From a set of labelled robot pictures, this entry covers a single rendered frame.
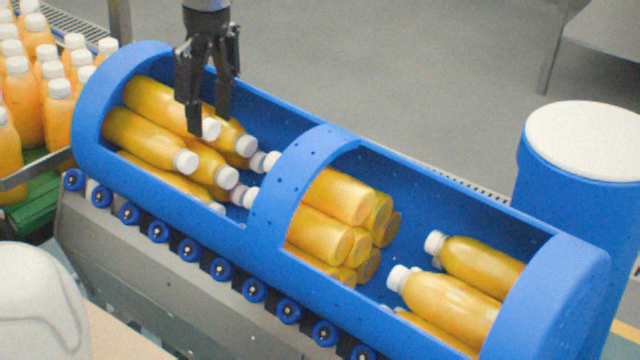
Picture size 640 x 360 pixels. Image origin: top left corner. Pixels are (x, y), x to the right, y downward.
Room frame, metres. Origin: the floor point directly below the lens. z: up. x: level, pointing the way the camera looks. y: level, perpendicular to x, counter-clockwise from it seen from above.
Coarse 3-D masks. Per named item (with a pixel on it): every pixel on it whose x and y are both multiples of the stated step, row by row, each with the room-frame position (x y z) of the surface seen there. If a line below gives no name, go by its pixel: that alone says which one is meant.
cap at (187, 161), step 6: (180, 156) 1.22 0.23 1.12; (186, 156) 1.22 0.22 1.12; (192, 156) 1.22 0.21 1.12; (180, 162) 1.21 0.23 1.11; (186, 162) 1.21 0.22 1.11; (192, 162) 1.22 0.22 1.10; (180, 168) 1.21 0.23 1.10; (186, 168) 1.21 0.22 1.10; (192, 168) 1.22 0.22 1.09; (186, 174) 1.21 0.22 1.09
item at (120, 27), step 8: (112, 0) 1.91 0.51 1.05; (120, 0) 1.91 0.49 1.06; (128, 0) 1.93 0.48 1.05; (112, 8) 1.91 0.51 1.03; (120, 8) 1.91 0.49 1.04; (128, 8) 1.93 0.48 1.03; (112, 16) 1.91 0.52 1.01; (120, 16) 1.90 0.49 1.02; (128, 16) 1.92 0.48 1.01; (112, 24) 1.91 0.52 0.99; (120, 24) 1.90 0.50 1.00; (128, 24) 1.92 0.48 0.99; (112, 32) 1.92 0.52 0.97; (120, 32) 1.90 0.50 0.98; (128, 32) 1.92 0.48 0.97; (120, 40) 1.90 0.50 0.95; (128, 40) 1.92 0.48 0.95; (120, 48) 1.90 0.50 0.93
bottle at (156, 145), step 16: (112, 112) 1.31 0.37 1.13; (128, 112) 1.32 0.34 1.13; (112, 128) 1.29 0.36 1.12; (128, 128) 1.28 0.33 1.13; (144, 128) 1.27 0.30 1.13; (160, 128) 1.27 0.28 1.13; (128, 144) 1.26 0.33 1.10; (144, 144) 1.24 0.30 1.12; (160, 144) 1.24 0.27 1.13; (176, 144) 1.24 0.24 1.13; (144, 160) 1.24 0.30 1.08; (160, 160) 1.22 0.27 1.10; (176, 160) 1.22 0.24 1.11
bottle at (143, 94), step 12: (132, 84) 1.35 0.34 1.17; (144, 84) 1.34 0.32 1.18; (156, 84) 1.35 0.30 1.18; (132, 96) 1.33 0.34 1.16; (144, 96) 1.32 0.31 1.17; (156, 96) 1.31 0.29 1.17; (168, 96) 1.31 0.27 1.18; (132, 108) 1.33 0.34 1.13; (144, 108) 1.31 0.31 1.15; (156, 108) 1.30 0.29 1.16; (168, 108) 1.29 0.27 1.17; (180, 108) 1.28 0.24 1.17; (204, 108) 1.30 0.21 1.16; (156, 120) 1.29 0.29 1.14; (168, 120) 1.28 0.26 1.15; (180, 120) 1.27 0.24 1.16; (180, 132) 1.27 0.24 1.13
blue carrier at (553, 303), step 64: (128, 64) 1.32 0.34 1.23; (256, 128) 1.38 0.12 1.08; (320, 128) 1.17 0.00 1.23; (128, 192) 1.19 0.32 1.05; (384, 192) 1.21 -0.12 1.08; (448, 192) 1.13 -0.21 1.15; (256, 256) 1.02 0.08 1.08; (384, 256) 1.15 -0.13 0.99; (512, 256) 1.07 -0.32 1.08; (576, 256) 0.90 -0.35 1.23; (384, 320) 0.88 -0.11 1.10; (512, 320) 0.82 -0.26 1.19; (576, 320) 0.90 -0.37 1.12
